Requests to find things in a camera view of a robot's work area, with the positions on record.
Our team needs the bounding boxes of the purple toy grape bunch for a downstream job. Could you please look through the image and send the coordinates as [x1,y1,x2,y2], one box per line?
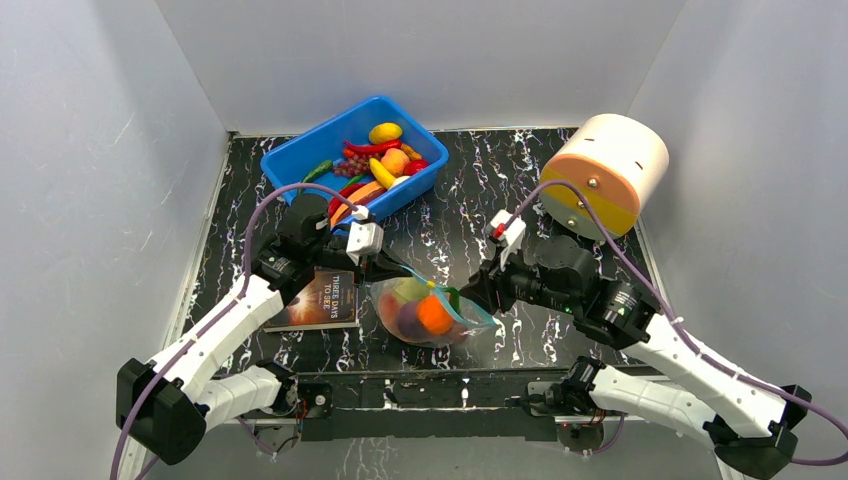
[333,155,370,178]

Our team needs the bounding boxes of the three days to see book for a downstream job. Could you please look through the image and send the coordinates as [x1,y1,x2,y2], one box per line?
[262,268,359,333]

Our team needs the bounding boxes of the yellow toy lemon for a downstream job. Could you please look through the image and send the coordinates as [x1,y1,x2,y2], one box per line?
[368,122,403,145]

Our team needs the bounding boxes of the orange toy orange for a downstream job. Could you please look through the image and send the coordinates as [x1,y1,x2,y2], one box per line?
[417,295,455,335]

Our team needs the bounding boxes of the cream cylinder with coloured face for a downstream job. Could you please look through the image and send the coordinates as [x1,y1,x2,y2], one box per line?
[539,113,669,239]

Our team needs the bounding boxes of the blue plastic bin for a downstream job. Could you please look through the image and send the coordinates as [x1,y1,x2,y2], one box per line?
[260,96,449,220]

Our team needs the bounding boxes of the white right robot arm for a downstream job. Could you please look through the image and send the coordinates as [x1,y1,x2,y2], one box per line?
[460,236,807,479]

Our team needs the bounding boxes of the clear zip top bag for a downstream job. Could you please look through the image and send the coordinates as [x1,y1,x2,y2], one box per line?
[370,267,497,348]

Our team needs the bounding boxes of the dark green toy pepper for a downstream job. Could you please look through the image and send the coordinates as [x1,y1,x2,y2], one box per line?
[301,160,334,183]

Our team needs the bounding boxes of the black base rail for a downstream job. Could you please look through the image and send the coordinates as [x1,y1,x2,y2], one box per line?
[228,370,607,445]

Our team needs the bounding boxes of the green toy cabbage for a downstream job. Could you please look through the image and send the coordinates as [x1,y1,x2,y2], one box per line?
[391,277,431,305]

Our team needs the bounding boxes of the orange toy peach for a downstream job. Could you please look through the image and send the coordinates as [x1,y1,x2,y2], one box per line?
[380,148,410,177]

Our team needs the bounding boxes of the yellow toy banana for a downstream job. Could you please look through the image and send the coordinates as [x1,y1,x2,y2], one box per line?
[369,158,396,190]

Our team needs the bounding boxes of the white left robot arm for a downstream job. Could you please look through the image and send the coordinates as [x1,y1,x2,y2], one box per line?
[113,184,408,465]

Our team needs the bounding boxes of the red toy chili pepper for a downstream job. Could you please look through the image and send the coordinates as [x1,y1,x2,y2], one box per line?
[342,140,402,158]

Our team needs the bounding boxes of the red toy tomato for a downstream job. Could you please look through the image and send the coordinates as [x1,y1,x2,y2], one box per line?
[403,159,429,176]

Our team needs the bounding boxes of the purple toy eggplant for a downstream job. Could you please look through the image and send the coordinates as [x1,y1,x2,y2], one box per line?
[397,301,428,341]

